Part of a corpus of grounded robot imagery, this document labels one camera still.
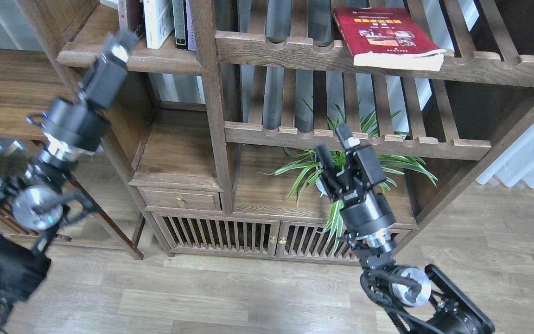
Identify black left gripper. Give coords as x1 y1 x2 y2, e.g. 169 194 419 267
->
26 28 139 152

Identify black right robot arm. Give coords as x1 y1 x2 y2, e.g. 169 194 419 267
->
316 123 495 334

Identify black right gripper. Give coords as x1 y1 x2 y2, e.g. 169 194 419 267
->
314 123 396 241

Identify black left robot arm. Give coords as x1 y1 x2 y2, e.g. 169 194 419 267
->
0 28 139 332

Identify wooden side table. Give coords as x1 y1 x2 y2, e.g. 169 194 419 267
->
0 49 145 260

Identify dark green upright book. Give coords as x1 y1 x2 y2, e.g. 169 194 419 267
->
172 0 187 50

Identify white upright book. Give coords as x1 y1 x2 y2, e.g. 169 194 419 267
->
143 0 174 49

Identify dark brown book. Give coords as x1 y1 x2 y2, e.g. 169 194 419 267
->
117 0 146 38

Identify white plant pot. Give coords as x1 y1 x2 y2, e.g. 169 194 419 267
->
314 175 329 197

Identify dark wooden bookshelf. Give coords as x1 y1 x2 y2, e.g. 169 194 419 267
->
17 0 534 272

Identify green spider plant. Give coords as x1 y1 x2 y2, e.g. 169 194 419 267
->
260 104 438 251

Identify red book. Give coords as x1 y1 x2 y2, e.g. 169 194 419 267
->
333 7 445 71

